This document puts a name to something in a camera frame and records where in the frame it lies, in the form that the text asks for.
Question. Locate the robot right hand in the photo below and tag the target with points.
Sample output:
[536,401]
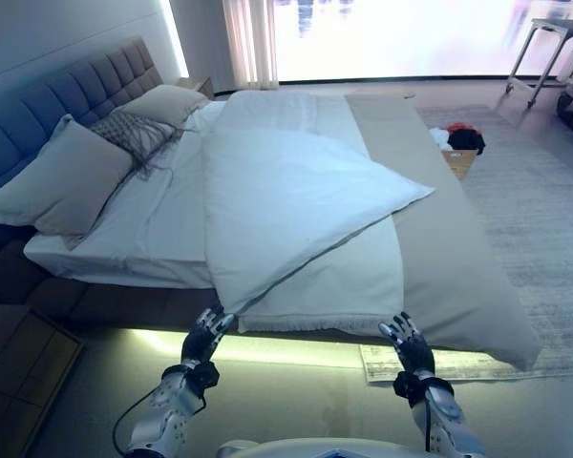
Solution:
[413,350]

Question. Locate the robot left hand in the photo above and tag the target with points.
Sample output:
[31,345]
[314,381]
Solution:
[198,341]

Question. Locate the white duvet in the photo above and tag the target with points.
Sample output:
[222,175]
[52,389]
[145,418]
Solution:
[286,191]

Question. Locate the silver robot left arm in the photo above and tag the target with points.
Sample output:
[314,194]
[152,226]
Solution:
[164,420]

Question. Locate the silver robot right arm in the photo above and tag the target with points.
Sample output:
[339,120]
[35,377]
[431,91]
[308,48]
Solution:
[446,420]

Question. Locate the beige bed runner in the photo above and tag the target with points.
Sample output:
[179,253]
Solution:
[439,267]

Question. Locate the white bed sheet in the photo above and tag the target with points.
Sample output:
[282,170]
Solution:
[148,229]

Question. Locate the silver robot torso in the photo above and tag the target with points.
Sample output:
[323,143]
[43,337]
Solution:
[315,446]

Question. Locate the grey area rug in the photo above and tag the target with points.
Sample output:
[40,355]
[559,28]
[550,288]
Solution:
[530,238]

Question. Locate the wooden nightstand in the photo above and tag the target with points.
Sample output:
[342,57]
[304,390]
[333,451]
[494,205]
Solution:
[198,86]
[19,353]

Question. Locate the cardboard box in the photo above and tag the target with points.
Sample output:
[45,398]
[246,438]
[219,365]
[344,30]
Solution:
[460,162]

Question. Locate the beige pillow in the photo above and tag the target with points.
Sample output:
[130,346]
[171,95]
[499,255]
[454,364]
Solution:
[57,181]
[167,105]

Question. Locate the white garment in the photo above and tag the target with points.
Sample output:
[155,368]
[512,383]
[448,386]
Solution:
[439,136]

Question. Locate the black garment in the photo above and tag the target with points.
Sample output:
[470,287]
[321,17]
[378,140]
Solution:
[465,140]

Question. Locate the red garment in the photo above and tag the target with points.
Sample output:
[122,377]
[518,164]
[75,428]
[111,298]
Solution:
[458,127]

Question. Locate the tufted upholstered headboard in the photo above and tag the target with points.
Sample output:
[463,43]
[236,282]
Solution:
[52,90]

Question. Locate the sheer curtain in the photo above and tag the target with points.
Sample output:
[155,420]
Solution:
[248,43]

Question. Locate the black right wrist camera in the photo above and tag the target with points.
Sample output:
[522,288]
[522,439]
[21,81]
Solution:
[406,384]

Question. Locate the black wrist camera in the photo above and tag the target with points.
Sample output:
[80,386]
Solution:
[406,384]
[204,377]

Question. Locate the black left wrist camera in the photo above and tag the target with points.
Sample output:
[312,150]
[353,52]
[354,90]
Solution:
[204,377]

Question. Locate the metal frame cart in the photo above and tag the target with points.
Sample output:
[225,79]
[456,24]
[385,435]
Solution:
[544,43]

